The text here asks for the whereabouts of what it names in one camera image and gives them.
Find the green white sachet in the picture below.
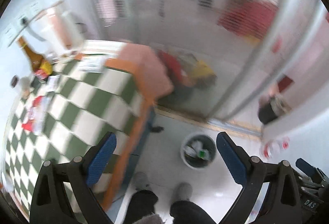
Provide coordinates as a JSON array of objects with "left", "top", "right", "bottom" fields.
[{"left": 198, "top": 149, "right": 210, "bottom": 160}]

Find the red white snack bag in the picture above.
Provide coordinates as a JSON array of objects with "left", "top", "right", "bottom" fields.
[{"left": 21, "top": 95, "right": 56, "bottom": 136}]

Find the small white green box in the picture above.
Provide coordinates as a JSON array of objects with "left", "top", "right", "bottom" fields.
[{"left": 78, "top": 55, "right": 108, "bottom": 73}]

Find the white round trash bin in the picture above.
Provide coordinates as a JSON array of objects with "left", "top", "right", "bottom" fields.
[{"left": 180, "top": 132, "right": 217, "bottom": 170}]

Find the black trash bin outside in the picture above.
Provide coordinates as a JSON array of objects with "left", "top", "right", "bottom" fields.
[{"left": 258, "top": 95, "right": 292, "bottom": 125}]

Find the clear plastic water bottle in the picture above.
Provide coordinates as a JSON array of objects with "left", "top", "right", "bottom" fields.
[{"left": 260, "top": 137, "right": 290, "bottom": 159}]

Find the left grey slipper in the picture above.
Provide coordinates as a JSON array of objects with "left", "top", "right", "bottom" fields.
[{"left": 132, "top": 172, "right": 151, "bottom": 191}]

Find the grey slipper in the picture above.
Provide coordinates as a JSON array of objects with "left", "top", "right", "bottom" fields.
[
  {"left": 132, "top": 172, "right": 151, "bottom": 191},
  {"left": 172, "top": 182, "right": 193, "bottom": 202}
]

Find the blue cabinet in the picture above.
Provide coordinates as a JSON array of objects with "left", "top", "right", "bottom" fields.
[{"left": 107, "top": 109, "right": 156, "bottom": 222}]

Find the right grey slipper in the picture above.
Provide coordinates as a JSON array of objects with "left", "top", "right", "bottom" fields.
[{"left": 172, "top": 182, "right": 193, "bottom": 202}]

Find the dark rag on floor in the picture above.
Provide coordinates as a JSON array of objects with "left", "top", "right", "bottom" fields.
[{"left": 150, "top": 126, "right": 164, "bottom": 133}]

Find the green white checkered tablecloth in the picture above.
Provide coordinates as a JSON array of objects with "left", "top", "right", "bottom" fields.
[{"left": 1, "top": 40, "right": 154, "bottom": 219}]

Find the white leaflet packet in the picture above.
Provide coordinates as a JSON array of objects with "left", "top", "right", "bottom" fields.
[{"left": 45, "top": 75, "right": 61, "bottom": 93}]

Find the pink cloth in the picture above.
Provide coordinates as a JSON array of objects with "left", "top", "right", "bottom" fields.
[{"left": 119, "top": 43, "right": 174, "bottom": 101}]

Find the glass jar with dark lid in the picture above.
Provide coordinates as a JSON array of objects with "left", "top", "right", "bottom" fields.
[{"left": 10, "top": 75, "right": 34, "bottom": 100}]

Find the dark brown sauce bottle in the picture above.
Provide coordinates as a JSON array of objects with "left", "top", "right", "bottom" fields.
[{"left": 18, "top": 36, "right": 53, "bottom": 81}]

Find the sliding glass door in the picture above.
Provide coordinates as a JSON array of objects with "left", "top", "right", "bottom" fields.
[{"left": 93, "top": 0, "right": 325, "bottom": 131}]

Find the pink white electric kettle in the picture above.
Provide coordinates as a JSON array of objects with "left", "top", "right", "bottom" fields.
[{"left": 35, "top": 0, "right": 85, "bottom": 56}]

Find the black power plug and cable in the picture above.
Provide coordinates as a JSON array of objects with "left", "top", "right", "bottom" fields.
[{"left": 7, "top": 17, "right": 47, "bottom": 46}]

